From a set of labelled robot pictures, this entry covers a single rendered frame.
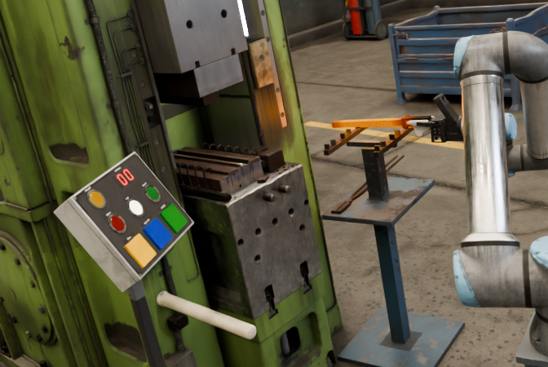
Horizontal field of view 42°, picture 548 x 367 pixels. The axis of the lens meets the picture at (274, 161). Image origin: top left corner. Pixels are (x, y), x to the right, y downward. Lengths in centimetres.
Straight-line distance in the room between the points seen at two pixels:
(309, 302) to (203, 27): 111
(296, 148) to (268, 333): 75
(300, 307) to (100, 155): 96
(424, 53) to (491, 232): 443
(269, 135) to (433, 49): 361
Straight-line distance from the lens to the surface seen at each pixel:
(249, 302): 253
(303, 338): 287
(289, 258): 262
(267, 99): 273
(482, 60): 202
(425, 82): 634
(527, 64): 205
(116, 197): 200
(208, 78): 235
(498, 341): 311
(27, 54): 259
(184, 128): 290
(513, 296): 191
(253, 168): 251
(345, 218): 269
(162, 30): 230
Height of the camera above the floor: 177
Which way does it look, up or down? 19 degrees down
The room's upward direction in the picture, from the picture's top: 11 degrees counter-clockwise
